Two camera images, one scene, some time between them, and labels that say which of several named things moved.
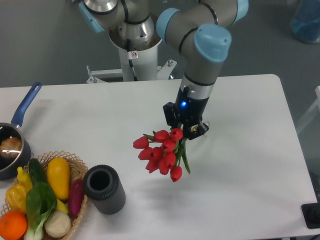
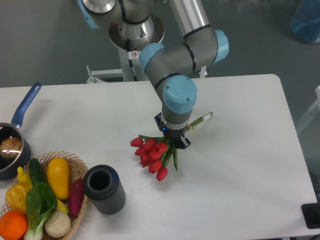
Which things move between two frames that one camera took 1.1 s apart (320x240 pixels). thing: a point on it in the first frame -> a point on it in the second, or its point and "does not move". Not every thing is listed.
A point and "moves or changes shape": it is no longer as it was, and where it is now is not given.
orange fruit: x=13 y=225 does not move
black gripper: x=187 y=112 -> x=175 y=136
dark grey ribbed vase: x=103 y=186 does not move
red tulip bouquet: x=163 y=152 moves or changes shape
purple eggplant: x=75 y=197 does not move
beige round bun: x=57 y=224 does not move
